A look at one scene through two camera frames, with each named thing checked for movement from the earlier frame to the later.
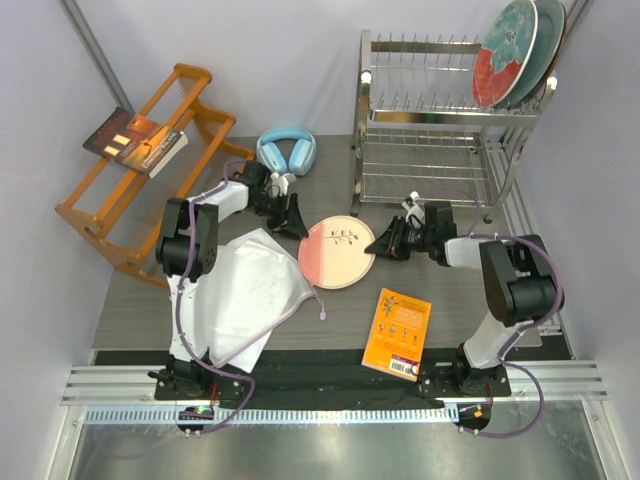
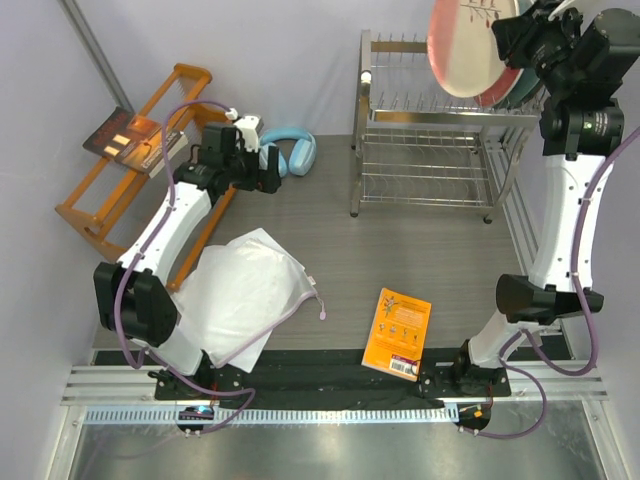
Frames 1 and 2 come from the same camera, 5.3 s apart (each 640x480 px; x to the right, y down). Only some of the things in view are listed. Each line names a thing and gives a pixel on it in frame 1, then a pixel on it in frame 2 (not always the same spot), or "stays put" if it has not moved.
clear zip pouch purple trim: [253, 285] stays put
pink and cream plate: [333, 256] -> [462, 48]
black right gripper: [391, 242] -> [517, 34]
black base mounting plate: [331, 385] stays put
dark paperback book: [135, 141] stays put
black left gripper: [291, 216] -> [264, 180]
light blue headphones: [302, 156] stays put
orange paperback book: [397, 336] stays put
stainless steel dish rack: [419, 130] stays put
